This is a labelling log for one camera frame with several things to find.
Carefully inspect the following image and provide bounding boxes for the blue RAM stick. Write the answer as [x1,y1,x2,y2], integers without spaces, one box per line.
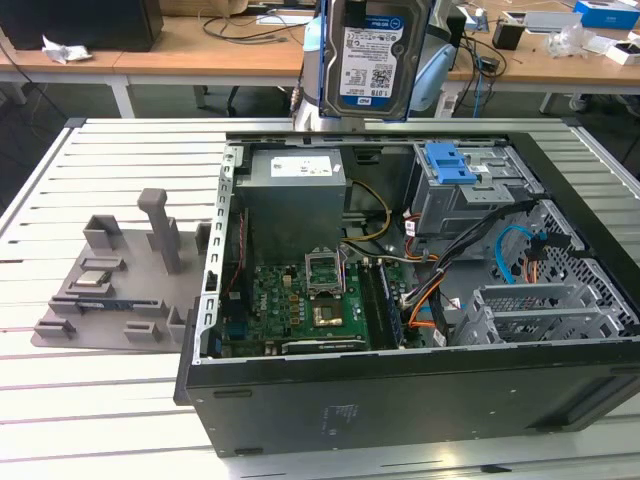
[75,299,135,311]

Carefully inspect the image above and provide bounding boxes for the small black container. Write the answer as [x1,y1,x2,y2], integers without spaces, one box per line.
[492,12,526,50]

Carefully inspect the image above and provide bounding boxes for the blue cardboard box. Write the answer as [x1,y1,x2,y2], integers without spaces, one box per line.
[572,0,640,31]

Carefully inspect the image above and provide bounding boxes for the crumpled white paper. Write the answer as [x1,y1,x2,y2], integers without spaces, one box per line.
[41,34,94,65]

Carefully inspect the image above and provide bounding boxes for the black graphics card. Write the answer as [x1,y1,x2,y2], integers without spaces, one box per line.
[279,337,367,357]

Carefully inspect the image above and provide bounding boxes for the white box with black inlay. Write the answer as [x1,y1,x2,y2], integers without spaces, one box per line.
[604,42,640,66]

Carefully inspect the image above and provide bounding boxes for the installed RAM stick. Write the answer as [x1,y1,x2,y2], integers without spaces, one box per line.
[375,262,405,350]

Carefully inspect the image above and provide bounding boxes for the black box on desk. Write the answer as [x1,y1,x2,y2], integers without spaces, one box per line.
[0,0,164,53]

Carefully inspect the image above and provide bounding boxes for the blue plastic drive latch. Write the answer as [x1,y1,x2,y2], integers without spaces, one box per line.
[423,143,478,187]

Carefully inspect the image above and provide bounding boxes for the blue data wire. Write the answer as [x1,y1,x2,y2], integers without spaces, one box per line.
[492,224,572,287]

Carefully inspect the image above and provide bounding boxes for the hard disk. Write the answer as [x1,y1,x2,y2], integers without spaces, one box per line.
[317,0,432,124]

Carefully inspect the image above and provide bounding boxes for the gray power supply unit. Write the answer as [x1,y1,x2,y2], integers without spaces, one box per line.
[233,152,349,262]

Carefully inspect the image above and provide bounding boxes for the silver CPU chip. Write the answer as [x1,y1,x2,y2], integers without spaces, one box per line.
[74,270,114,290]

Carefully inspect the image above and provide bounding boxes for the black open PC case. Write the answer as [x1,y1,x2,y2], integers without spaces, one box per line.
[172,130,640,459]

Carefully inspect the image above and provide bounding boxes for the crumpled clear plastic bag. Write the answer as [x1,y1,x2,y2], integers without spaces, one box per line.
[544,24,601,59]

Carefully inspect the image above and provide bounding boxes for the wooden desk with white legs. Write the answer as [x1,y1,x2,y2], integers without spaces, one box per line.
[439,7,640,116]
[0,9,309,119]

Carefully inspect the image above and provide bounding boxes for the orange power wire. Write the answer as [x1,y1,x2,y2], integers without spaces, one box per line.
[519,247,544,287]

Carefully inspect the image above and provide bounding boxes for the gray optical drive cage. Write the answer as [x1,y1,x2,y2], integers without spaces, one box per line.
[403,142,545,240]

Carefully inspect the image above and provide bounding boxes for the metal socket cover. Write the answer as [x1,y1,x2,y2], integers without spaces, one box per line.
[303,247,346,297]

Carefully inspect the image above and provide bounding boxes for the black wire bundle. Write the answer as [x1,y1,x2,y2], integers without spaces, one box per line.
[399,197,551,309]

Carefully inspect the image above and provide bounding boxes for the black RAM slot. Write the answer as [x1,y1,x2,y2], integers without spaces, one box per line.
[358,263,384,351]

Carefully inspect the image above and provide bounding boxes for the CPU socket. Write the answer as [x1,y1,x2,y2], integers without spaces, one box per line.
[309,298,347,330]

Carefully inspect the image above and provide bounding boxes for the orange data wire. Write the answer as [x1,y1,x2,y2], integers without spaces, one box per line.
[407,282,444,330]

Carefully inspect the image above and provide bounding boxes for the flat gray box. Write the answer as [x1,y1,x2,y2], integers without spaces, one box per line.
[524,10,584,34]

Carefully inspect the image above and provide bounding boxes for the gray plastic parts rack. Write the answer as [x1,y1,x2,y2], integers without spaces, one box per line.
[29,187,214,351]

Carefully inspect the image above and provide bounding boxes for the yellow wire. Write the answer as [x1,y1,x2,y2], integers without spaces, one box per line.
[344,179,394,244]

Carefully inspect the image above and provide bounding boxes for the green motherboard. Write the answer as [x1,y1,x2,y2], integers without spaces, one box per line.
[219,259,407,359]

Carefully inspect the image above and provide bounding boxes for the gray metal disk bay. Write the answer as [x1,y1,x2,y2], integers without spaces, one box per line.
[452,282,629,347]

